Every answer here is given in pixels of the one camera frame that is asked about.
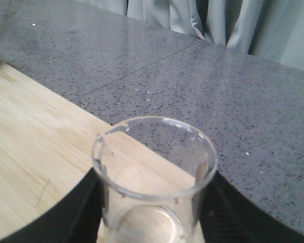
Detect grey curtain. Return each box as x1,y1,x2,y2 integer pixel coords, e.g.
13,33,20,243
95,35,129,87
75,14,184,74
88,1,304,71

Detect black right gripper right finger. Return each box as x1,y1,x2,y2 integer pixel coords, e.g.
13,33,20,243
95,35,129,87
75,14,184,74
200,172,304,242

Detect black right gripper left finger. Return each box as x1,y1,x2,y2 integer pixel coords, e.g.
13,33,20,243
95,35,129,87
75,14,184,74
0,169,103,242

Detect wooden cutting board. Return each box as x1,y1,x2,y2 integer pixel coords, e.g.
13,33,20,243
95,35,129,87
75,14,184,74
0,54,206,243

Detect glass beaker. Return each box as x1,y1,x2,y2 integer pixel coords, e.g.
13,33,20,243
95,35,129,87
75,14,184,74
92,116,218,242

